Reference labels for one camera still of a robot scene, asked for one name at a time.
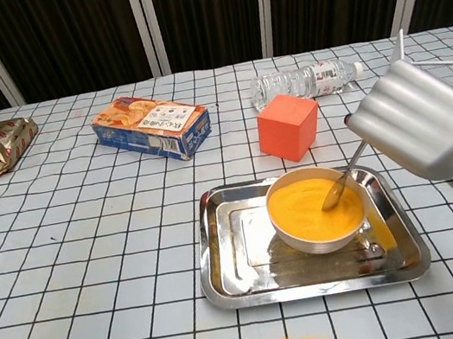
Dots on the small silver spoon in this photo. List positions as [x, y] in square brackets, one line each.
[333, 196]

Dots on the beige bowl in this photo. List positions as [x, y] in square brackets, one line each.
[323, 245]

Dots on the checked tablecloth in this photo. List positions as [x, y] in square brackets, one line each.
[91, 246]

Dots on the clear plastic water bottle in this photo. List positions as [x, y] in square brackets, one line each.
[294, 80]

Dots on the black folding screen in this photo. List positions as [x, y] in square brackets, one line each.
[67, 35]

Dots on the yellow-orange powder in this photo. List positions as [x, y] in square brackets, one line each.
[300, 213]

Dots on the orange blue cookie box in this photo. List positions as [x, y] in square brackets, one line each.
[144, 127]

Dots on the orange cube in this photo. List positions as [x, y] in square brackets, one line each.
[286, 132]

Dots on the rectangular steel tray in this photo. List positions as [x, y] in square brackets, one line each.
[243, 263]

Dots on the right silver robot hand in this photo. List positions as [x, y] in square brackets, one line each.
[419, 118]

